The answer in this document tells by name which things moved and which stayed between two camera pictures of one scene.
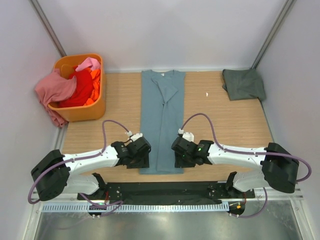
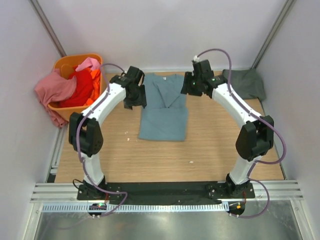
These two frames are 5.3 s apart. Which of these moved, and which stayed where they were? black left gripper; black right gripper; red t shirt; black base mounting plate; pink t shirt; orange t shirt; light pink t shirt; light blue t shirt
Moved: black right gripper; light blue t shirt; black left gripper
Stayed: black base mounting plate; red t shirt; light pink t shirt; orange t shirt; pink t shirt
